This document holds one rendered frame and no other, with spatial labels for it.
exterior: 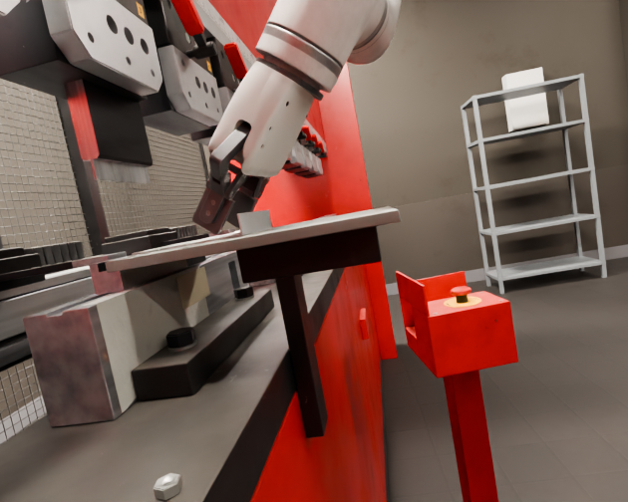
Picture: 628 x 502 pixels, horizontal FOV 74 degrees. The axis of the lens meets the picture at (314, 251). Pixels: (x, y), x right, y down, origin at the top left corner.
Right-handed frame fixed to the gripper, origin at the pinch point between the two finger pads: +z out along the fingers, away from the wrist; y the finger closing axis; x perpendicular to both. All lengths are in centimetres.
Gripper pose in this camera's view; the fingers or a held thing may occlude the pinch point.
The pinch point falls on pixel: (225, 211)
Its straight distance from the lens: 46.6
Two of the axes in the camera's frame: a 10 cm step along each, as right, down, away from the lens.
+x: 8.5, 5.1, -1.4
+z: -4.7, 8.5, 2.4
